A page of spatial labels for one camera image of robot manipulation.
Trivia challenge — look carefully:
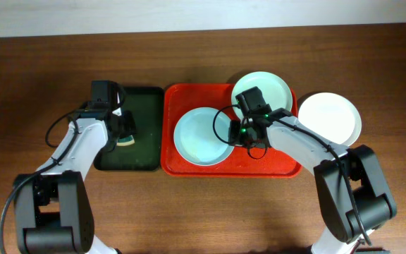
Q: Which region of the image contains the black plastic tray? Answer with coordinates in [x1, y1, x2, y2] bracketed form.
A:
[94, 87, 164, 171]

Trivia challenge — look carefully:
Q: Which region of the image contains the red plastic tray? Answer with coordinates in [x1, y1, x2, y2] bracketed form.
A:
[161, 83, 302, 178]

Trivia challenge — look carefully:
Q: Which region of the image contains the mint green round plate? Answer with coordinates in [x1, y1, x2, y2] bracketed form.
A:
[231, 71, 293, 111]

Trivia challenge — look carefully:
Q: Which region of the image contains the light blue round plate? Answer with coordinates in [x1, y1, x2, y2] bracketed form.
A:
[173, 107, 234, 167]

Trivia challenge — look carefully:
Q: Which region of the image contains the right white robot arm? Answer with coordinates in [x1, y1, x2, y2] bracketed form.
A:
[229, 109, 397, 253]

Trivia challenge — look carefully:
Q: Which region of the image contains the green yellow sponge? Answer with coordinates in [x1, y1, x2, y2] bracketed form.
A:
[116, 137, 135, 147]

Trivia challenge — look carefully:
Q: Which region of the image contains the white round plate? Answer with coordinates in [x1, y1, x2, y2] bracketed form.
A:
[298, 92, 362, 146]

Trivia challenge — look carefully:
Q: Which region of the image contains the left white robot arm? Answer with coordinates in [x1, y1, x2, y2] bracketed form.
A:
[11, 109, 136, 253]

